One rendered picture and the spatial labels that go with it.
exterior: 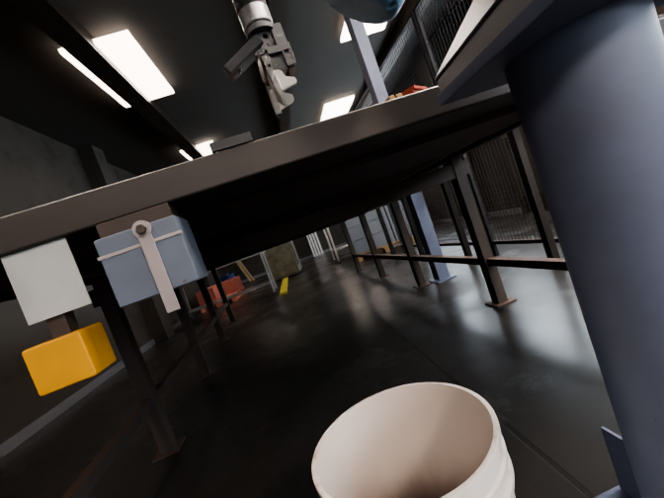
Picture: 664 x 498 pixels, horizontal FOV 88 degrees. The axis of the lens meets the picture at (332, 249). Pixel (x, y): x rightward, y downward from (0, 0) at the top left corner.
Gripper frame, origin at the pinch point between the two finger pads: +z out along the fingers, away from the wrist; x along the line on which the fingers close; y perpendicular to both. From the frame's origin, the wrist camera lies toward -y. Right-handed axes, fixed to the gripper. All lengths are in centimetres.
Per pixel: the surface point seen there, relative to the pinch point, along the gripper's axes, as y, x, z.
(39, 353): -54, -23, 34
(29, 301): -54, -20, 25
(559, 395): 52, 6, 103
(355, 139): 8.4, -20.6, 16.6
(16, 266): -54, -20, 19
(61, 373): -52, -23, 38
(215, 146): -16.6, -21.1, 10.4
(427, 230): 110, 176, 59
